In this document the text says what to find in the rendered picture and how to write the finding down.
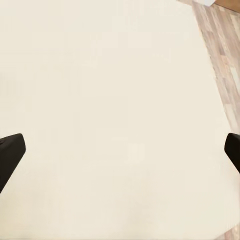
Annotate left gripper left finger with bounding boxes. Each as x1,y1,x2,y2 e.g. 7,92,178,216
0,133,26,193

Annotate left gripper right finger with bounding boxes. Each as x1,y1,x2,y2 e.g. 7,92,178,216
224,132,240,172

